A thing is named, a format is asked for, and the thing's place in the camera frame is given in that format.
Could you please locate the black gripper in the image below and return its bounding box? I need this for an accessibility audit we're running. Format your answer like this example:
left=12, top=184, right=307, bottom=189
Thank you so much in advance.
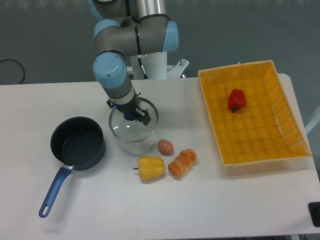
left=106, top=96, right=151, bottom=125

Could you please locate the glass lid blue knob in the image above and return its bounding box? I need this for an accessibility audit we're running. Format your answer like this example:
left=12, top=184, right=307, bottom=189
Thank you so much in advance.
left=108, top=97, right=159, bottom=143

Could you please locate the dark saucepan blue handle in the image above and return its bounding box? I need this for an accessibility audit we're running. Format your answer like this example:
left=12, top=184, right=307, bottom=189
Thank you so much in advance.
left=38, top=116, right=106, bottom=218

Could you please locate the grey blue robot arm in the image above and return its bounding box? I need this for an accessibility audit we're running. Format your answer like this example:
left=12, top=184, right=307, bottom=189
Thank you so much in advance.
left=88, top=0, right=179, bottom=126

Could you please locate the brown egg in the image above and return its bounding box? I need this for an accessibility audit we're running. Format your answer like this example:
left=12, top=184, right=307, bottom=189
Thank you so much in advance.
left=157, top=139, right=174, bottom=156

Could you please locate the yellow bell pepper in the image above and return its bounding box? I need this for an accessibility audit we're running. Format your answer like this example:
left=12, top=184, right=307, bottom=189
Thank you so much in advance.
left=133, top=155, right=166, bottom=181

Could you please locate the orange croissant bread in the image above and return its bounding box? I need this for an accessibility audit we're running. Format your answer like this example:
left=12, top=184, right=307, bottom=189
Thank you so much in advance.
left=168, top=148, right=197, bottom=179

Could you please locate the red bell pepper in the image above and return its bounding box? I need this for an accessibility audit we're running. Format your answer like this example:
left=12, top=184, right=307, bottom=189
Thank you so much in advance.
left=228, top=88, right=247, bottom=114

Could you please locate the yellow wicker basket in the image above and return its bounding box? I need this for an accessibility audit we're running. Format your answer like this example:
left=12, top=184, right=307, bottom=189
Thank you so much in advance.
left=198, top=60, right=312, bottom=166

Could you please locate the black device at edge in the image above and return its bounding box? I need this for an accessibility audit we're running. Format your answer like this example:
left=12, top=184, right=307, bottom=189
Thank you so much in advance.
left=308, top=201, right=320, bottom=228

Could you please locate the black cable on pedestal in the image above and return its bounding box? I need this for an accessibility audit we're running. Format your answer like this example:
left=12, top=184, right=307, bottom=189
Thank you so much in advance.
left=136, top=53, right=151, bottom=80

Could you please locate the black floor cable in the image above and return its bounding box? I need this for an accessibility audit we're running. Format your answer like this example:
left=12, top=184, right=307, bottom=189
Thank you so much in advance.
left=0, top=58, right=26, bottom=85

